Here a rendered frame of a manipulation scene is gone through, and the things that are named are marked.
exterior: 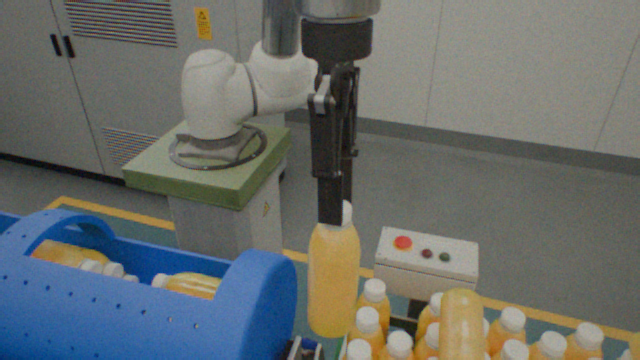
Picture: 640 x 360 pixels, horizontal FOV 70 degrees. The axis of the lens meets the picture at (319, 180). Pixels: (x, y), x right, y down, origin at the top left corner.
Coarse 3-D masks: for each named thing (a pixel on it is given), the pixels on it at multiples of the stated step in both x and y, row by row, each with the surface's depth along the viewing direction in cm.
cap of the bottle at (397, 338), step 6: (390, 336) 76; (396, 336) 76; (402, 336) 76; (408, 336) 76; (390, 342) 75; (396, 342) 75; (402, 342) 76; (408, 342) 75; (390, 348) 76; (396, 348) 75; (402, 348) 74; (408, 348) 75; (396, 354) 75; (402, 354) 75
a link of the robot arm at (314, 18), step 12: (300, 0) 44; (312, 0) 43; (324, 0) 42; (336, 0) 42; (348, 0) 42; (360, 0) 42; (372, 0) 43; (300, 12) 44; (312, 12) 43; (324, 12) 43; (336, 12) 43; (348, 12) 43; (360, 12) 43; (372, 12) 44
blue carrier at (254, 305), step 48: (0, 240) 76; (96, 240) 98; (0, 288) 72; (48, 288) 71; (96, 288) 69; (144, 288) 69; (240, 288) 67; (288, 288) 81; (0, 336) 73; (48, 336) 70; (96, 336) 68; (144, 336) 66; (192, 336) 64; (240, 336) 63; (288, 336) 87
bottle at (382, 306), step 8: (360, 296) 88; (384, 296) 86; (360, 304) 87; (368, 304) 86; (376, 304) 86; (384, 304) 86; (384, 312) 86; (384, 320) 87; (384, 328) 89; (384, 336) 90; (384, 344) 92
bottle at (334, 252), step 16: (320, 224) 58; (352, 224) 59; (320, 240) 57; (336, 240) 57; (352, 240) 57; (320, 256) 57; (336, 256) 57; (352, 256) 58; (320, 272) 58; (336, 272) 58; (352, 272) 59; (320, 288) 60; (336, 288) 59; (352, 288) 60; (320, 304) 61; (336, 304) 60; (352, 304) 62; (320, 320) 62; (336, 320) 62; (352, 320) 64; (336, 336) 63
